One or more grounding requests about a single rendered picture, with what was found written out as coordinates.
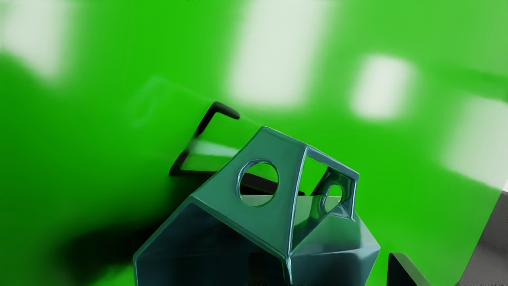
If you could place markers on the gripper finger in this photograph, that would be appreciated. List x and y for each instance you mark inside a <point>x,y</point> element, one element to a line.
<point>399,274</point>

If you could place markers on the teal faceted mug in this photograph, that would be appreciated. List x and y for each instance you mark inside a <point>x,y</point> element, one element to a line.
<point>262,234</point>

